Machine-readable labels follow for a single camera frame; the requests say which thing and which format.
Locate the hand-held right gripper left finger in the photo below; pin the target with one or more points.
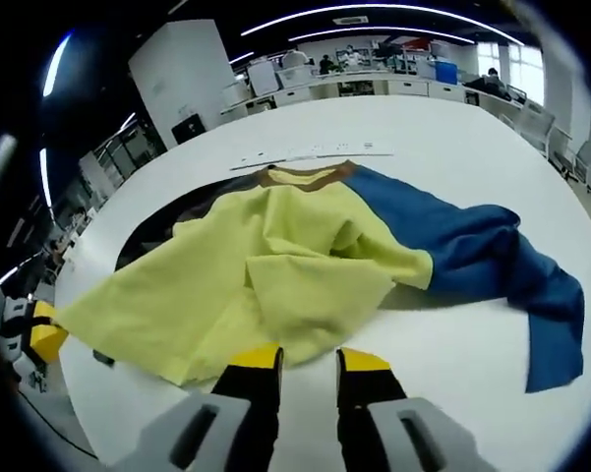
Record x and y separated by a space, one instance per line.
246 393

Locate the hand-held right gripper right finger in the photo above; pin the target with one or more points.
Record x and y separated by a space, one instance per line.
369 393

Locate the yellow colour-block garment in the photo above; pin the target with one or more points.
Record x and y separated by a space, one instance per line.
201 295

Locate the white template board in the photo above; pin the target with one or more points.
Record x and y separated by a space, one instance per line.
334 151

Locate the long ceiling light strip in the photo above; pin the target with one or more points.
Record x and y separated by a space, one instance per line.
56 64
364 8
403 29
45 177

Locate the metal shelf rack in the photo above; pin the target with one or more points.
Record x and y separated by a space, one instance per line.
123 157

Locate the black box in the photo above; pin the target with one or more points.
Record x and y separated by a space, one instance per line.
188 129

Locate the white square pillar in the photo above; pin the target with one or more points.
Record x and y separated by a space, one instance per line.
177 74

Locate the white cabinet counter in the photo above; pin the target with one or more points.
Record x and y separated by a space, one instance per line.
354 87

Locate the white mesh office chair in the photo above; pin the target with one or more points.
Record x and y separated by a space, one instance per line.
573 159
535 125

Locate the white storage box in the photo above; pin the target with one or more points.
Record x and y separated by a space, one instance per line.
263 77

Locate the blue plastic box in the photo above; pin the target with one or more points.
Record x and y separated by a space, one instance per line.
446 71

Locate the ceiling air vent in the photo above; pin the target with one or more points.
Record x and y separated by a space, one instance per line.
350 20

